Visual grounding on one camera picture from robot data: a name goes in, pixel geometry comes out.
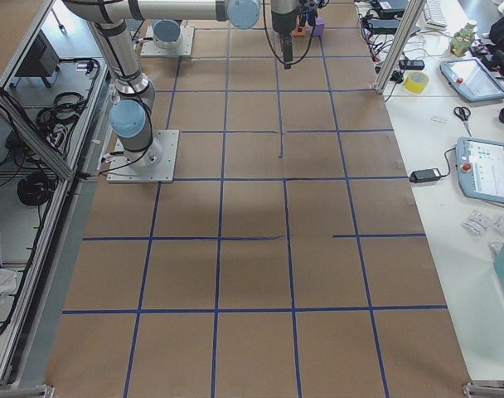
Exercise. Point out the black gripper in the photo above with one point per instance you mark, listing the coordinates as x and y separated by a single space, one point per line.
281 23

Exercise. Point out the purple foam block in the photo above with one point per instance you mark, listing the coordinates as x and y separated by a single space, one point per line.
318 28

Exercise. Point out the orange foam block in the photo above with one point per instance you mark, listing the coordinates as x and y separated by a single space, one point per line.
300 31

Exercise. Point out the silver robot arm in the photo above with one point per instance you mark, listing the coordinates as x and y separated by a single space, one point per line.
166 30
107 20

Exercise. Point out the yellow tape roll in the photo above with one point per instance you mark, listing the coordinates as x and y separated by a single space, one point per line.
416 81

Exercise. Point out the far teach pendant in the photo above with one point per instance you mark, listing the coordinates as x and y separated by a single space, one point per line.
472 80

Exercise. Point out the teach pendant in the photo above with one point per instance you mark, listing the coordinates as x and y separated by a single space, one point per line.
472 80
481 169

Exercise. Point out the black scissors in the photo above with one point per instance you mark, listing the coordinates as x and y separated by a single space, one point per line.
463 113

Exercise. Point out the black power brick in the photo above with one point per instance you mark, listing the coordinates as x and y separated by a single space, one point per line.
425 175

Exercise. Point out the near teach pendant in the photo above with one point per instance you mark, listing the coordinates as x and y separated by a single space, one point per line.
481 169

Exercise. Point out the aluminium frame post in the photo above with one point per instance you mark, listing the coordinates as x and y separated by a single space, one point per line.
410 17

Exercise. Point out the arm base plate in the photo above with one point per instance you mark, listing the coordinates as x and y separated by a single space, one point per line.
155 48
156 165

